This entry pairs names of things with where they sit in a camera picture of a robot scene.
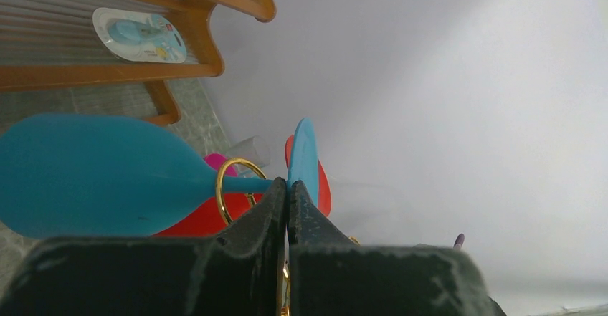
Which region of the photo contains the clear wine glass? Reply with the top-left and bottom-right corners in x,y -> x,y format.
223,135 -> 271,168

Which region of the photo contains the wooden shelf rack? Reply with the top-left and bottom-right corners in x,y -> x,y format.
1,0 -> 276,125

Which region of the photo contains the magenta wine glass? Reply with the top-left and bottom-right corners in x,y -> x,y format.
204,153 -> 239,176

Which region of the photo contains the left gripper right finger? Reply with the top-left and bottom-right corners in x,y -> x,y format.
288,181 -> 504,315

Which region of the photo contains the gold wire glass rack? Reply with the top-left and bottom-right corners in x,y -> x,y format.
215,158 -> 331,315

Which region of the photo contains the blue packaged item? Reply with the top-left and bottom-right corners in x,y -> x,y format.
92,7 -> 188,64

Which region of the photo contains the blue wine glass back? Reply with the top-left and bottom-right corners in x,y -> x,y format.
0,113 -> 320,239

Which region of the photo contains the red wine glass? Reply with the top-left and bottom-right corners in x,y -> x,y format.
153,135 -> 331,236

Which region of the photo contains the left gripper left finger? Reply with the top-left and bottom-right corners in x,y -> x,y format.
1,178 -> 288,315

